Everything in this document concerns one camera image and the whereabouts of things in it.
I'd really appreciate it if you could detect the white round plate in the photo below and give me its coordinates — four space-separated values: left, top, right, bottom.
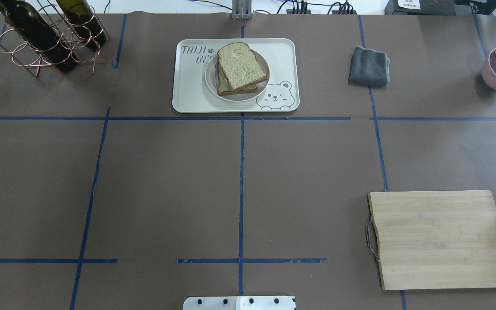
202 55 269 103

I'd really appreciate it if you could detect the bread slice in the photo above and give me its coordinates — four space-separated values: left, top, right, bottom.
215 64 258 96
217 42 268 91

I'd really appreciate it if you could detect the cream bear tray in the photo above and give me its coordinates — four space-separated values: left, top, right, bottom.
172 38 300 113

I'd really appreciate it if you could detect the black power strip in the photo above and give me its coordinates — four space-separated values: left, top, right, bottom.
277 0 357 15

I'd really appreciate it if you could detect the grey folded cloth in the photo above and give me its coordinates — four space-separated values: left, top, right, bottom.
348 46 390 87

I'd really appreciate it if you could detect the bamboo cutting board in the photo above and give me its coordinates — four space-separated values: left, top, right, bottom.
368 190 496 290

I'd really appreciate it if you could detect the black box with label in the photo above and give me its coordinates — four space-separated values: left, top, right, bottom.
384 0 456 16

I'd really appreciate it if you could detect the green wine bottle middle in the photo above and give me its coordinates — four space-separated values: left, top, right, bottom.
57 0 107 50

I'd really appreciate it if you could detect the green wine bottle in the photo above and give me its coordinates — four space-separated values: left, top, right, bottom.
57 0 107 50
0 0 76 72

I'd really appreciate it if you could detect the green wine bottle front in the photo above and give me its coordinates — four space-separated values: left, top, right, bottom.
0 0 76 72

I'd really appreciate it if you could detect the aluminium frame post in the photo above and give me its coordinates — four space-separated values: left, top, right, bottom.
232 0 253 20

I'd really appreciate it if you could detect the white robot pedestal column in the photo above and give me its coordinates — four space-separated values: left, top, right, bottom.
183 295 297 310

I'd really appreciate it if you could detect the copper wire bottle rack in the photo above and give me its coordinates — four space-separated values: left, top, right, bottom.
0 0 109 77

